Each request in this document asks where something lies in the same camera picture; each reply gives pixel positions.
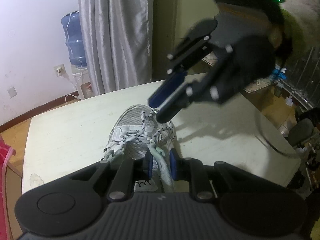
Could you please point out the cluttered side table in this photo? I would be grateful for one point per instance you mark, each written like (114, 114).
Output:
(277, 75)

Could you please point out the white wall switch plate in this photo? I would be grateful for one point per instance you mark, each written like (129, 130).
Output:
(12, 92)

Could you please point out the white water dispenser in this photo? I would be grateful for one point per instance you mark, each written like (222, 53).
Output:
(81, 82)

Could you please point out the white wall socket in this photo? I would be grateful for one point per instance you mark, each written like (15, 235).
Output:
(60, 70)

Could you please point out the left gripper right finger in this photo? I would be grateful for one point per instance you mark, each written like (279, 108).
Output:
(194, 172)

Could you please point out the white black speckled shoelace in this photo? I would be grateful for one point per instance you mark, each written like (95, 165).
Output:
(138, 124)

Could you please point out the grey curtain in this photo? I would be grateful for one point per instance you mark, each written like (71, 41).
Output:
(117, 37)

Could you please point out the white mint sneaker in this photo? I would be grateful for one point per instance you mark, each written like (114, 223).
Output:
(161, 180)

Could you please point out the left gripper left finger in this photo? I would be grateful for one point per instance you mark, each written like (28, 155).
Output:
(125, 175)

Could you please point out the grey office chair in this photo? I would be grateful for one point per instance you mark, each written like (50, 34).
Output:
(300, 132)

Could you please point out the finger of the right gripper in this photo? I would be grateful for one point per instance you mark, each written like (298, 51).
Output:
(173, 81)
(177, 102)

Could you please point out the blue water bottle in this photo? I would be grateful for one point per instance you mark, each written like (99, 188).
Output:
(74, 41)

